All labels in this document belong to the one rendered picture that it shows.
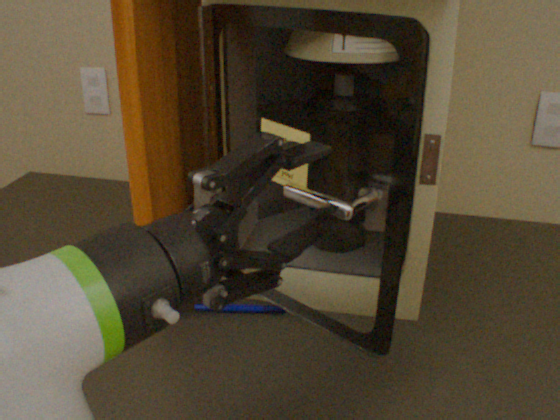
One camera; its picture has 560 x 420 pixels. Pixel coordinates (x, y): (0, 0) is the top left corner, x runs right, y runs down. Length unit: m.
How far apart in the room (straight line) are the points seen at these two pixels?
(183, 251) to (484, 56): 0.82
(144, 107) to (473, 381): 0.56
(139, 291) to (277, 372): 0.36
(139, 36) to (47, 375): 0.42
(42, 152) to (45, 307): 1.15
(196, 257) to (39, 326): 0.14
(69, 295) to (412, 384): 0.48
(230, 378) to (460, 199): 0.70
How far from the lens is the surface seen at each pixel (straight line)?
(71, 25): 1.32
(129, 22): 0.64
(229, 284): 0.51
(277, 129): 0.61
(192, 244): 0.41
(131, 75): 0.65
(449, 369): 0.74
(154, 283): 0.38
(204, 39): 0.68
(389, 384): 0.70
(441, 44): 0.65
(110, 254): 0.38
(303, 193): 0.54
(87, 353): 0.37
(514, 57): 1.11
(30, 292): 0.36
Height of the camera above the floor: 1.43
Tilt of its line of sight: 25 degrees down
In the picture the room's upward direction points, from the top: straight up
